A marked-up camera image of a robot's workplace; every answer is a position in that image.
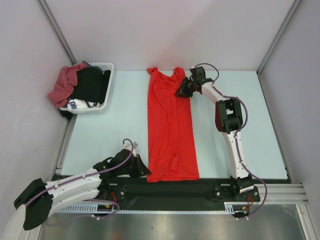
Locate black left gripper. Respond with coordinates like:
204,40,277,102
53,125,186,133
117,154,151,179

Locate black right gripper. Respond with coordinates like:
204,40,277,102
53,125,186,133
174,77,197,99

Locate red tank top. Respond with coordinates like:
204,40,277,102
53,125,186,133
147,67,200,183

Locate pink garment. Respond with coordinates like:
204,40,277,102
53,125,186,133
47,63,88,109

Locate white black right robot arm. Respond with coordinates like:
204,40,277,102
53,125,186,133
175,63,253,180

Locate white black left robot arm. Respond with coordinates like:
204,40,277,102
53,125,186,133
13,149,151,231

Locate white plastic laundry basket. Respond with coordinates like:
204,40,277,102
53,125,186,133
59,61,115,115

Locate black garment in basket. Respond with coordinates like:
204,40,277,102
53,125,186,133
59,67,112,120

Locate white garment blue letters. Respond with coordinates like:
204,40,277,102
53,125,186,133
66,99,100,110

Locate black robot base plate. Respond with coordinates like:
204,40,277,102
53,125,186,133
49,174,261,212

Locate white slotted cable duct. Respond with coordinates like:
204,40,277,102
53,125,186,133
57,202,248,215

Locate right aluminium corner post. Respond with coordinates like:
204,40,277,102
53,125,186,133
256,0,304,77

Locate aluminium corner post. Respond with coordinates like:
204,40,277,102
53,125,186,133
256,0,304,77
36,0,77,65

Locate left aluminium corner post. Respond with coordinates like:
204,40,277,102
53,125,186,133
36,0,77,65

